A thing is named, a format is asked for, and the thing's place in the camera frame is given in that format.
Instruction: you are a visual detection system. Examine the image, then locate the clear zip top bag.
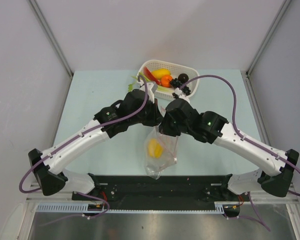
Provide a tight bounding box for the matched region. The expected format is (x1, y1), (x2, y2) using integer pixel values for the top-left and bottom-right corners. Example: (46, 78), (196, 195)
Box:
(143, 126), (179, 180)

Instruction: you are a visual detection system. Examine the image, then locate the yellow fake bell pepper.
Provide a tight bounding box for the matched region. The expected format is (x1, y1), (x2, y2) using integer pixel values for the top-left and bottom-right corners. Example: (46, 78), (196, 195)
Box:
(147, 138), (164, 159)

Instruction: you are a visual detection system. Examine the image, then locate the fake green lettuce leaf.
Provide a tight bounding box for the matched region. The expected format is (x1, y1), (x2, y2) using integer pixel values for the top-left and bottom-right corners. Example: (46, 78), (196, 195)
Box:
(126, 71), (168, 93)

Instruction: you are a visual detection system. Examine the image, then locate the orange fake orange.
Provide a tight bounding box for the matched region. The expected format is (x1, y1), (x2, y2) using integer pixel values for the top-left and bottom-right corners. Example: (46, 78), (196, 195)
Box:
(160, 75), (173, 88)

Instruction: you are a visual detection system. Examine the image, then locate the fake black grape bunch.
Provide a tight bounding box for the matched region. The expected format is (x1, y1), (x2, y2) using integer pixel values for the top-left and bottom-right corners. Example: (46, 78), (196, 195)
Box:
(170, 78), (191, 96)

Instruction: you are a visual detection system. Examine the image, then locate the fake watermelon slice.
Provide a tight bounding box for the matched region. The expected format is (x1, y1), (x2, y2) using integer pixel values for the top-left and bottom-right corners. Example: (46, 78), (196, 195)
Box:
(143, 66), (161, 86)

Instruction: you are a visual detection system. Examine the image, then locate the yellow fake lemon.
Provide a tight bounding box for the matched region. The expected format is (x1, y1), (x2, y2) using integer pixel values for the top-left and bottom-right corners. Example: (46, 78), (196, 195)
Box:
(151, 68), (171, 80)

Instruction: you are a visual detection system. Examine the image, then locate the dark purple fake plum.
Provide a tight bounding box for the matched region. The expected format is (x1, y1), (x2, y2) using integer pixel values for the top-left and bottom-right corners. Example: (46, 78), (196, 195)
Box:
(177, 73), (189, 84)

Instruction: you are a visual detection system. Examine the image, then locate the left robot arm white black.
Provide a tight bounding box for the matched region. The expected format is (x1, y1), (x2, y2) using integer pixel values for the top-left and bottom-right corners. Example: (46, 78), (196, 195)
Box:
(28, 89), (163, 200)

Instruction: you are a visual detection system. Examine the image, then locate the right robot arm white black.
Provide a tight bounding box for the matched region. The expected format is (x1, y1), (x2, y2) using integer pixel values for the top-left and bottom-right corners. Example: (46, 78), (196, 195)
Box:
(158, 98), (300, 201)

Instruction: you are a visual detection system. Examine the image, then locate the white perforated plastic basket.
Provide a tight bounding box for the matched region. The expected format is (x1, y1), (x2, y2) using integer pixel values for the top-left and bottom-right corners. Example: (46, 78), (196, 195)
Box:
(138, 59), (199, 100)

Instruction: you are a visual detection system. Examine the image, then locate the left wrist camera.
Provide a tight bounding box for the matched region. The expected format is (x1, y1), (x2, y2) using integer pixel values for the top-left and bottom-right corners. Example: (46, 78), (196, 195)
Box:
(138, 81), (158, 103)

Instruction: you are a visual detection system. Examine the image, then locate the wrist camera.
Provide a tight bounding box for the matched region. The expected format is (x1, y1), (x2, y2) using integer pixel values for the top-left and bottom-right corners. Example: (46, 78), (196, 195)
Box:
(172, 88), (190, 103)
(138, 81), (158, 103)

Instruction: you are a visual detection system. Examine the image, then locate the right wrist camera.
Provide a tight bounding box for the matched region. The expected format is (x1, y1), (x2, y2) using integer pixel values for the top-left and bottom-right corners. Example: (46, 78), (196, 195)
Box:
(172, 88), (190, 103)

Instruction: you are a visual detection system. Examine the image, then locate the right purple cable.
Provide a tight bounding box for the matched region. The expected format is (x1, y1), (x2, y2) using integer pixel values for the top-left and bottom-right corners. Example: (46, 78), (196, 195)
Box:
(178, 74), (300, 197)

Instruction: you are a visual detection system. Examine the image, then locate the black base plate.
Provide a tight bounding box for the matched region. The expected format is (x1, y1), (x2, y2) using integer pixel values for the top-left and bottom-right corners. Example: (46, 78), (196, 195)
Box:
(71, 174), (248, 211)

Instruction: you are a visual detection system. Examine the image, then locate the white slotted cable duct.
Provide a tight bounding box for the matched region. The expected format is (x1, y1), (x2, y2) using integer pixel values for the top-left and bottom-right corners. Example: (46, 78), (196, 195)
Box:
(36, 202), (111, 212)

